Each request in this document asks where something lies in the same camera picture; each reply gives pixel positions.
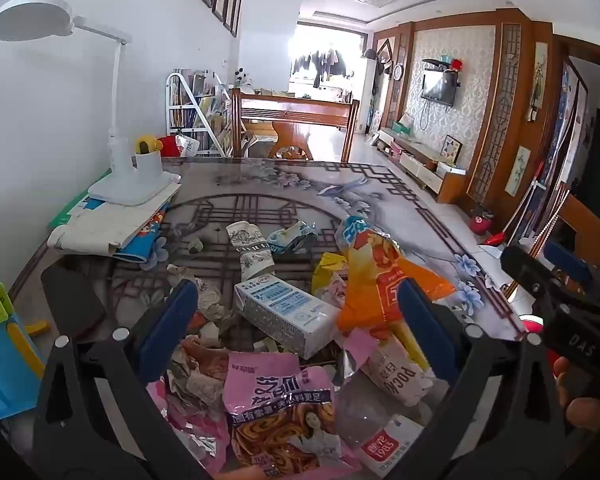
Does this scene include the framed patchwork picture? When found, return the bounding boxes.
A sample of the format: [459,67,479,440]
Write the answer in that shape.
[440,134,464,166]

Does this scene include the tall wall scroll picture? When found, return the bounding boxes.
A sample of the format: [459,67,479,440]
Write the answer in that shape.
[529,41,549,122]

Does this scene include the white pen holder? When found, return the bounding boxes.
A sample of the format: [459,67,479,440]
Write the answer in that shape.
[131,151,162,181]

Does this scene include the person's right hand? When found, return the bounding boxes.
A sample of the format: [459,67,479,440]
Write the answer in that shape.
[552,355,600,433]

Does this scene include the white blue milk carton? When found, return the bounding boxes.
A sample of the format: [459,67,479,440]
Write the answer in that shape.
[233,273,342,360]

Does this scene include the white desk lamp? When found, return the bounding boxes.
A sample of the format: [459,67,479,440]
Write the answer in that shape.
[0,0,181,206]

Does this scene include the yellow toy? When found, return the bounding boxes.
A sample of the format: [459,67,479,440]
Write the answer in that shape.
[135,135,164,156]

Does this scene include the green folder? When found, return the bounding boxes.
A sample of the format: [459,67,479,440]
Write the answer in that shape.
[50,170,112,228]

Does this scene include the yellow orange drink carton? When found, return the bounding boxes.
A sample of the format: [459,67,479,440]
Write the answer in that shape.
[334,214,457,367]

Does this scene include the yellow wrapper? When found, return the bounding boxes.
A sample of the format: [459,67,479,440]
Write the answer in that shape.
[311,252,352,309]

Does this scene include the broom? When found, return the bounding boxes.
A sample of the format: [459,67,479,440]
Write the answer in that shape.
[490,160,548,247]

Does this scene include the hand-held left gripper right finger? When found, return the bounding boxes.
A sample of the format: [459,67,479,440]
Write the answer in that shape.
[397,277,568,480]

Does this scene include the red basin green rim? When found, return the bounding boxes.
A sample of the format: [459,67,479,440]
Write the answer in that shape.
[521,313,545,337]

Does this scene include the striped pole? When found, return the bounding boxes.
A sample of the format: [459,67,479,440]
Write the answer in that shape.
[527,186,572,262]

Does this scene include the pink snack packet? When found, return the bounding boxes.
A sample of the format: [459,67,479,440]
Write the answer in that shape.
[222,352,365,479]

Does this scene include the wooden wheel-back chair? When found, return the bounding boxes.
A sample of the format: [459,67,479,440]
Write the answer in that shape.
[540,192,600,281]

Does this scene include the black flat object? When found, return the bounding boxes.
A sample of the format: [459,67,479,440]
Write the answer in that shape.
[40,263,107,329]

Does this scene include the white tissue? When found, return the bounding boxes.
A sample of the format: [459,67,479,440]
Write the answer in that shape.
[167,264,233,322]

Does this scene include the white packet red label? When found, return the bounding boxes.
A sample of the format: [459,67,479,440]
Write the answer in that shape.
[352,413,427,479]

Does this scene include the small red bucket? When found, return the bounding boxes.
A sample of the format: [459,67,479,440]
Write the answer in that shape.
[468,209,496,235]

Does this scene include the patterned paper cup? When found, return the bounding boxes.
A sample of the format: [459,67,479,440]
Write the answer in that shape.
[226,220,277,281]

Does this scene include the pink torn wrapper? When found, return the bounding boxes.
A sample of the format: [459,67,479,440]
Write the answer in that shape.
[147,379,232,462]

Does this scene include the red plush toy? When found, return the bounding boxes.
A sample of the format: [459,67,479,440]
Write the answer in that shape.
[156,135,181,159]

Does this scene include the wall television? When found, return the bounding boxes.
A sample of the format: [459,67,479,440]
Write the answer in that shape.
[421,71,456,107]

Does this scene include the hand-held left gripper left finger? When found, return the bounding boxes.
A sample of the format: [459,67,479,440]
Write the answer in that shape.
[32,277,216,480]

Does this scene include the blue picture book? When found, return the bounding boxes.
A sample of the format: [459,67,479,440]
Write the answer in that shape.
[111,204,170,264]

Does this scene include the brown wrapper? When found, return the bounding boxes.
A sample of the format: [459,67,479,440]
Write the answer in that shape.
[169,335,232,411]

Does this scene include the blue white wrapper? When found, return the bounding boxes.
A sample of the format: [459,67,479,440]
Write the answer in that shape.
[267,220,319,256]

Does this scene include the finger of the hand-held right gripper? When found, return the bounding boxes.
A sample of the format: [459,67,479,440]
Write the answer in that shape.
[500,244,563,311]
[545,240,600,306]

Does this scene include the green wall scroll picture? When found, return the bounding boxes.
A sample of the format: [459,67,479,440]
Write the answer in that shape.
[504,145,532,197]

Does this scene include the wooden television cabinet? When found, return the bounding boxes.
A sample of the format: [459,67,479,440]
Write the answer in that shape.
[375,127,467,205]

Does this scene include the hanging clothes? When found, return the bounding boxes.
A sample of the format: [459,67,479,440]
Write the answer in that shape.
[290,47,352,89]

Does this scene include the yellow plastic object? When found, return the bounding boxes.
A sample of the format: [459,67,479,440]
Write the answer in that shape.
[7,317,51,339]

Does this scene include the white strawberry snack wrapper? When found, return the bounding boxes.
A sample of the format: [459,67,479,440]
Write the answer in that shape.
[364,320,434,409]

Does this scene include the blue box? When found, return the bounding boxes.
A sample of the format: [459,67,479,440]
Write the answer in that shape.
[0,224,47,422]

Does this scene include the white bookshelf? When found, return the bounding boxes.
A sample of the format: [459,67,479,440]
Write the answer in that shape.
[165,70,237,157]

